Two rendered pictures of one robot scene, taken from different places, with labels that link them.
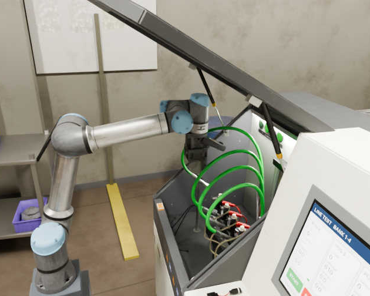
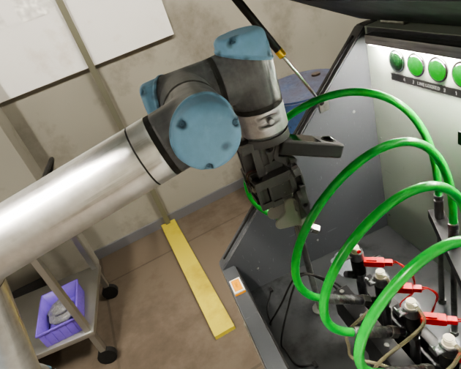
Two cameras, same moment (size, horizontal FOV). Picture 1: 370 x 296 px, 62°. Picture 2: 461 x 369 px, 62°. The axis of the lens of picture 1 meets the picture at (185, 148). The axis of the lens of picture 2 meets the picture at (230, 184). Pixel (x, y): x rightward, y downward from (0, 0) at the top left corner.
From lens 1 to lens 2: 65 cm
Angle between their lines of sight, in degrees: 9
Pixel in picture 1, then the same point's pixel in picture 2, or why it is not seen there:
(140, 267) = (242, 345)
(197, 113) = (246, 86)
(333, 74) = not seen: outside the picture
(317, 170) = not seen: outside the picture
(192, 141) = (257, 159)
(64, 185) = not seen: outside the picture
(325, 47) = not seen: outside the picture
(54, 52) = (11, 61)
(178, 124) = (192, 143)
